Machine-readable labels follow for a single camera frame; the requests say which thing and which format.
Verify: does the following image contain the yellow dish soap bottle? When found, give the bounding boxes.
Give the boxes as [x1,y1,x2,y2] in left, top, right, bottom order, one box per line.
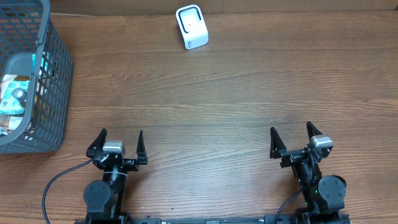
[12,88,27,108]

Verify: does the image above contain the grey plastic mesh basket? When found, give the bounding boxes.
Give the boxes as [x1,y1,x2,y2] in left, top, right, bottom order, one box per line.
[1,0,73,154]

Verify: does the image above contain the brown snack bag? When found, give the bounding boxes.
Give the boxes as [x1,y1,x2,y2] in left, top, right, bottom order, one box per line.
[1,74,30,136]

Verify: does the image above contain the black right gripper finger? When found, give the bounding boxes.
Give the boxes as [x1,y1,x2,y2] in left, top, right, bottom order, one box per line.
[270,127,287,159]
[306,121,323,139]

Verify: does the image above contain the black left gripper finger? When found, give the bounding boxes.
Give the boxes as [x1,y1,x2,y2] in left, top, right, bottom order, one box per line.
[136,130,148,165]
[86,128,107,157]

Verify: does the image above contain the white barcode scanner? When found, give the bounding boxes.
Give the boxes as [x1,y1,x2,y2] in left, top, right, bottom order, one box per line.
[175,4,209,50]

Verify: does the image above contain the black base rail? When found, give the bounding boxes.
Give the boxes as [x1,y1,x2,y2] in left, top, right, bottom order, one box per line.
[74,215,351,224]

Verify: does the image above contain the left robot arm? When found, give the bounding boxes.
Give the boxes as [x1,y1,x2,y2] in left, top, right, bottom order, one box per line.
[83,129,148,223]

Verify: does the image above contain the teal wet wipes pack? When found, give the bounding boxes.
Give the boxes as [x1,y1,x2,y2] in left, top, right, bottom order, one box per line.
[1,81,30,115]

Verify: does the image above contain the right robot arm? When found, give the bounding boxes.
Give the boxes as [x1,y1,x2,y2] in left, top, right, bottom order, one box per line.
[266,122,351,224]

